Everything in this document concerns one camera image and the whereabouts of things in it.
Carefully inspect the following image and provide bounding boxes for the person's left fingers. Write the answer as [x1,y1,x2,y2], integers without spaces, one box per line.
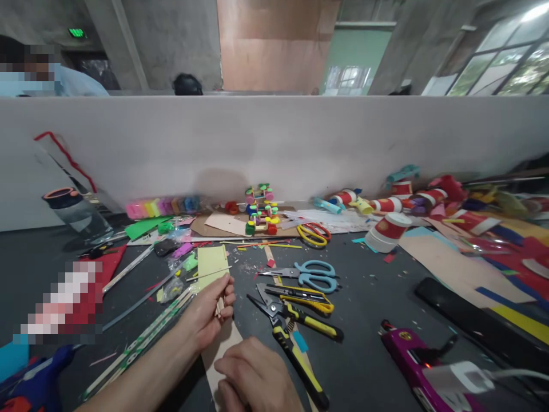
[213,291,237,323]

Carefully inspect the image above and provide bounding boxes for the metal ruler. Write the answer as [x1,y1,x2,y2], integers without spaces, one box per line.
[102,245,156,295]

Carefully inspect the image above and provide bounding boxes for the pale green paper sheet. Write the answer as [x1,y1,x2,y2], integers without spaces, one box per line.
[196,243,233,294]

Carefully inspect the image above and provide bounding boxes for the pile of coloured paper scraps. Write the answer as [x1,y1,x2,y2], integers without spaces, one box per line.
[424,171,549,280]

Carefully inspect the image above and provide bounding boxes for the blue handled scissors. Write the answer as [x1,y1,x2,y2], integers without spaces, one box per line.
[257,260,338,293]

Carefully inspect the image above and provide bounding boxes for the yellow handled scissors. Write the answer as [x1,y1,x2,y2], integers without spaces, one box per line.
[296,221,332,249]

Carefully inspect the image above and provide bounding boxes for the grey plastic strap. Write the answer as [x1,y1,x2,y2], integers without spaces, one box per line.
[101,256,190,332]

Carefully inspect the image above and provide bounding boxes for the white red paper cup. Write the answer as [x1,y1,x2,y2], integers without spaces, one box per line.
[364,212,412,255]

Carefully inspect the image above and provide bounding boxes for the person's left hand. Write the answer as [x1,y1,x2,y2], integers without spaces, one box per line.
[185,274,237,349]

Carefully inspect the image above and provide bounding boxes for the blue dotted paper tube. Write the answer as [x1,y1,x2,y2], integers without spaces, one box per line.
[312,196,347,216]

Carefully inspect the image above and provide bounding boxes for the white desk partition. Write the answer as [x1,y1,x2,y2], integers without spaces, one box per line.
[0,89,549,235]

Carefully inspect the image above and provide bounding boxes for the pile of red paper cups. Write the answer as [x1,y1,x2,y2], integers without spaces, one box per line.
[329,173,503,236]

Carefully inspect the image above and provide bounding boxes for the long black box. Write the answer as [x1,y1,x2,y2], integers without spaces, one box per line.
[414,276,549,375]

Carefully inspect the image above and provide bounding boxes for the person's right fingers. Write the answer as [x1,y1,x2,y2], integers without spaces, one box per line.
[213,355,252,412]

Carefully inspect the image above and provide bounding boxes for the blue glue gun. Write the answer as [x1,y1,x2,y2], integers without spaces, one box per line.
[0,343,74,412]

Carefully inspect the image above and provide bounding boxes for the flat wooden craft stick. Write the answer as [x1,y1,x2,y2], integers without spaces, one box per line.
[263,244,285,286]

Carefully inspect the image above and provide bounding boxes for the yellow black utility knife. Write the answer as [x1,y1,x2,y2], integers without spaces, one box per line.
[256,283,335,316]

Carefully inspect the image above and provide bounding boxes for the red pipe cleaner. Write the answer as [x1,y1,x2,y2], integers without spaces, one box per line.
[34,130,98,195]

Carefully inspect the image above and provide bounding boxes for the row of coloured clay tubs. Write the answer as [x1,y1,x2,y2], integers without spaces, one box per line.
[125,195,203,219]

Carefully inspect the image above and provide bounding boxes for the person's left thumb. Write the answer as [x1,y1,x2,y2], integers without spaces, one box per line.
[201,274,236,299]

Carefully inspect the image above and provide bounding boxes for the brown wooden board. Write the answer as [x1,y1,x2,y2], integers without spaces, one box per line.
[216,0,342,92]

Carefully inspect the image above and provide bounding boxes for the brown kraft paper sheet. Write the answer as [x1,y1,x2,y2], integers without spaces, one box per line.
[397,229,538,311]

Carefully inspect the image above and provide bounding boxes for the thin wooden skewer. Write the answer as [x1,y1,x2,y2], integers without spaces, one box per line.
[185,266,233,283]

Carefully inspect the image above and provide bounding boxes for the person's right hand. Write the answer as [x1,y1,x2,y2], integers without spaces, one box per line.
[213,336,307,412]

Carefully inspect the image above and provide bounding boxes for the yellow black snips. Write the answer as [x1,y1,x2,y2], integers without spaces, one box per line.
[246,293,345,409]

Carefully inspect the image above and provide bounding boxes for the brown cardboard piece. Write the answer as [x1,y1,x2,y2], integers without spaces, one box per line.
[190,209,302,238]

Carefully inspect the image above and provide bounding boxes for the packet of long wooden sticks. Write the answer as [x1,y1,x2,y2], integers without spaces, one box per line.
[80,286,203,401]

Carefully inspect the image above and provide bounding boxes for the pink glue gun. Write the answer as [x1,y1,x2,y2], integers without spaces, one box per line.
[380,319,486,412]

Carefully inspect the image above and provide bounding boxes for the white power plug with cable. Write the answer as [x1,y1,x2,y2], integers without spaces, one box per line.
[421,361,549,398]

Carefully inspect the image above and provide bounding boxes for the clear water bottle pink lid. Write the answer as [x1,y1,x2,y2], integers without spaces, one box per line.
[41,187,115,248]

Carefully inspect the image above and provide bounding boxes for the colourful wooden stick model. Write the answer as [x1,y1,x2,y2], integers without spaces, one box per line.
[243,183,280,236]

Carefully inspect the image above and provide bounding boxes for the red paper sheet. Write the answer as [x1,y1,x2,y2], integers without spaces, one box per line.
[75,243,129,301]

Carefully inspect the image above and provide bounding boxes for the window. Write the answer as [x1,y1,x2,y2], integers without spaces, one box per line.
[445,13,549,97]

